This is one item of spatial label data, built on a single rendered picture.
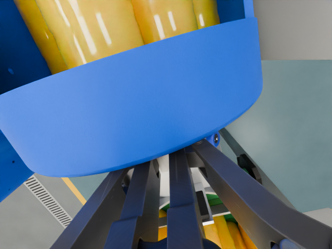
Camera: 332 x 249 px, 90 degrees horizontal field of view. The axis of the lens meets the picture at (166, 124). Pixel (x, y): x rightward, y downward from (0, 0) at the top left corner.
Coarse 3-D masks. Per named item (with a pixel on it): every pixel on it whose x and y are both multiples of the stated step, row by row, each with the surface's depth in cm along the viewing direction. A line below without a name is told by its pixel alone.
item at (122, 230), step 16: (144, 176) 11; (160, 176) 14; (128, 192) 10; (144, 192) 9; (128, 208) 9; (144, 208) 8; (112, 224) 7; (128, 224) 7; (144, 224) 8; (112, 240) 7; (128, 240) 6; (144, 240) 7
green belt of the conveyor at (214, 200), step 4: (244, 168) 55; (248, 172) 53; (208, 196) 54; (212, 196) 54; (216, 196) 54; (208, 200) 54; (212, 200) 54; (216, 200) 54; (220, 200) 54; (168, 204) 55; (212, 204) 55; (216, 204) 55; (164, 208) 56; (224, 216) 57; (228, 216) 57; (232, 216) 57; (228, 220) 58; (232, 220) 58; (236, 220) 58; (236, 224) 58
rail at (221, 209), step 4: (220, 204) 48; (212, 208) 48; (216, 208) 47; (220, 208) 47; (224, 208) 47; (212, 212) 47; (216, 212) 46; (220, 212) 46; (224, 212) 46; (228, 212) 46; (212, 216) 46; (160, 220) 49; (164, 220) 49; (160, 224) 48; (164, 224) 48; (160, 228) 48
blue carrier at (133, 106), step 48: (0, 0) 21; (240, 0) 17; (0, 48) 19; (144, 48) 8; (192, 48) 9; (240, 48) 11; (0, 96) 9; (48, 96) 9; (96, 96) 8; (144, 96) 9; (192, 96) 10; (240, 96) 11; (48, 144) 10; (96, 144) 9; (144, 144) 10
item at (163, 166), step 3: (162, 156) 14; (159, 159) 14; (162, 159) 14; (159, 162) 14; (162, 162) 14; (165, 162) 15; (159, 165) 15; (162, 165) 15; (165, 165) 15; (162, 168) 15; (165, 168) 15; (162, 171) 15; (165, 171) 15
